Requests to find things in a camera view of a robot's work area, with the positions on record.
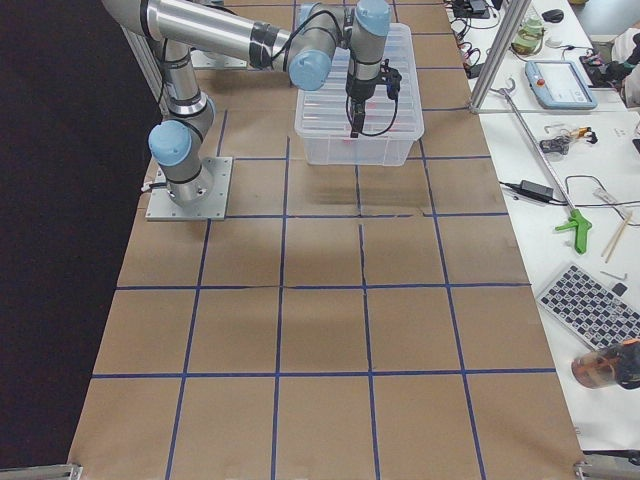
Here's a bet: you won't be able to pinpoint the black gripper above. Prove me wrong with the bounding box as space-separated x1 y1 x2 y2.
345 58 402 138

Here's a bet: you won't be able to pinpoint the clear ribbed box lid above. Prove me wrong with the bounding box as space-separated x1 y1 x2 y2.
283 4 424 165

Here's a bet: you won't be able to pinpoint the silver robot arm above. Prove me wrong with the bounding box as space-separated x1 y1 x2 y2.
103 1 402 208

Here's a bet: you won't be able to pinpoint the clear plastic storage box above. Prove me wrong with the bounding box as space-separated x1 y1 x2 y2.
293 21 426 167

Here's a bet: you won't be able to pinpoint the black power adapter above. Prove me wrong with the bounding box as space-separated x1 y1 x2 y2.
500 180 564 205

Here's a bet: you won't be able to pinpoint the right teach pendant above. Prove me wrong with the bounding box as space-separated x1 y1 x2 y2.
525 60 598 110

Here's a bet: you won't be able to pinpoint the silver reacher grabber tool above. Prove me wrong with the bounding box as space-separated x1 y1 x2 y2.
490 77 592 254

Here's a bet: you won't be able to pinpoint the wooden chopsticks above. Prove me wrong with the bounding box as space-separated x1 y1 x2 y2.
601 211 633 263

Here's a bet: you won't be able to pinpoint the checkered calibration board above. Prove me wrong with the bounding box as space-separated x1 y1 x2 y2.
537 263 639 350

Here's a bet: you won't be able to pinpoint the amber plastic bottle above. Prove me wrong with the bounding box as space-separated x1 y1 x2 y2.
571 338 639 390

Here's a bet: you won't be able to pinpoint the aluminium frame post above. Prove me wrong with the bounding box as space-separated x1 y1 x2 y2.
469 0 531 113

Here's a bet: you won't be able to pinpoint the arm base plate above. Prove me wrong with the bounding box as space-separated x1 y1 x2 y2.
146 157 233 221

